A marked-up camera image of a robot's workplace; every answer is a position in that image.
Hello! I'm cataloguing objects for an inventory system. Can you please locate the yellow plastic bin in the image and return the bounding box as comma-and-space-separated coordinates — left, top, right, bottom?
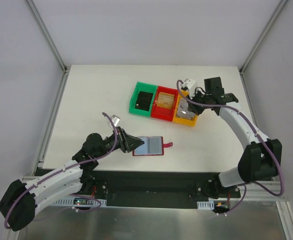
172, 94, 198, 127

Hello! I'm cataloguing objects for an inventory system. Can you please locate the green plastic bin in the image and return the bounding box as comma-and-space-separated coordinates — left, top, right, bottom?
129, 82, 158, 117

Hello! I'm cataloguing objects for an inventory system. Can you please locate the aluminium table rail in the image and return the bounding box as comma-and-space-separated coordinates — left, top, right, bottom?
239, 69, 285, 198
21, 66, 71, 179

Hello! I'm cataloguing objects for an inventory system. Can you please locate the purple cable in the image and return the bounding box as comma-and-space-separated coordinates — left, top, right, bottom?
176, 79, 287, 218
3, 112, 120, 230

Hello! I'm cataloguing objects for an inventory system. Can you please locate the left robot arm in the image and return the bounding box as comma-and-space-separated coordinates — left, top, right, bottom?
0, 126, 145, 232

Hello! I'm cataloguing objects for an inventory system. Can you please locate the white cable duct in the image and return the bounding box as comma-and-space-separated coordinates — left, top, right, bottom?
196, 200, 215, 211
52, 196, 107, 208

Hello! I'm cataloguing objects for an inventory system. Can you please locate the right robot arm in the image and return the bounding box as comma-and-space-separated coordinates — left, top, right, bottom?
176, 77, 285, 199

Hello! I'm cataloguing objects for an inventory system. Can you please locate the red leather card holder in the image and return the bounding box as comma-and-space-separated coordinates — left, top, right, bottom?
132, 136, 174, 157

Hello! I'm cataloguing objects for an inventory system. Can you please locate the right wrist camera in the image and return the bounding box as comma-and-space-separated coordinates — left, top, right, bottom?
181, 78, 198, 99

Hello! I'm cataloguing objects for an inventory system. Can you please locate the aluminium frame post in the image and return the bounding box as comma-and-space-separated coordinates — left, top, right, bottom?
239, 0, 290, 76
25, 0, 68, 73

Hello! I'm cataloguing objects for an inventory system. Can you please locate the left aluminium frame post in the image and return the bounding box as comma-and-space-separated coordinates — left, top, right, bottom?
25, 0, 68, 73

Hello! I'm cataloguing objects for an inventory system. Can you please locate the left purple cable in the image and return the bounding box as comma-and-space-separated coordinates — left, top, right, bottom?
3, 112, 120, 230

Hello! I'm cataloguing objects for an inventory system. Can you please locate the red plastic bin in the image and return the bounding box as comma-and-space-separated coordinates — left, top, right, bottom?
150, 86, 178, 122

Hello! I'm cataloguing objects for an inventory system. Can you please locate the left aluminium table rail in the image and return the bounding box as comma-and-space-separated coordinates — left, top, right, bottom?
21, 66, 71, 179

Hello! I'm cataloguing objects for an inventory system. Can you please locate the left white cable duct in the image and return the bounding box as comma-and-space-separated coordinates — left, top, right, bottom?
52, 196, 107, 208

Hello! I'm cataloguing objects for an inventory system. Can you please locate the silver diamond VIP card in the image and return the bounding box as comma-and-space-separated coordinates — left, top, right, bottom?
175, 98, 196, 121

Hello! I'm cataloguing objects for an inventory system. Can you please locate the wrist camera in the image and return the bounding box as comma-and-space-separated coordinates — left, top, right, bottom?
181, 78, 198, 99
110, 114, 121, 127

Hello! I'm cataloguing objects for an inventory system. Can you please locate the right white cable duct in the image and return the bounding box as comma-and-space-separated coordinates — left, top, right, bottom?
196, 200, 215, 211

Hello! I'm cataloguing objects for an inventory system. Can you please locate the black VIP card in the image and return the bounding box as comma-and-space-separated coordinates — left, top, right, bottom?
134, 91, 153, 112

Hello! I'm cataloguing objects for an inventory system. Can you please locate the gold VIP card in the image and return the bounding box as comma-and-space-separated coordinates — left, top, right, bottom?
156, 92, 175, 110

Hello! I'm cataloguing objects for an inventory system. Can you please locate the right aluminium table rail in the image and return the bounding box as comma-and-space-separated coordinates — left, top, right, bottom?
239, 69, 285, 198

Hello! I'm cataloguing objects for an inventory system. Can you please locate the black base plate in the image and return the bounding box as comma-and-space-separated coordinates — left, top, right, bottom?
33, 168, 247, 208

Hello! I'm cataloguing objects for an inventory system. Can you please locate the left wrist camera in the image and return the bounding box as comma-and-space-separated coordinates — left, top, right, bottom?
110, 114, 121, 127

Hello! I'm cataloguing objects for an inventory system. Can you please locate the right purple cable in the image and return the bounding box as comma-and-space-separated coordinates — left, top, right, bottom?
176, 79, 287, 218

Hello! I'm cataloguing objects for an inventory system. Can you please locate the right aluminium frame post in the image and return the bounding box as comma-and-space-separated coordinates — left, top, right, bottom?
239, 0, 290, 76

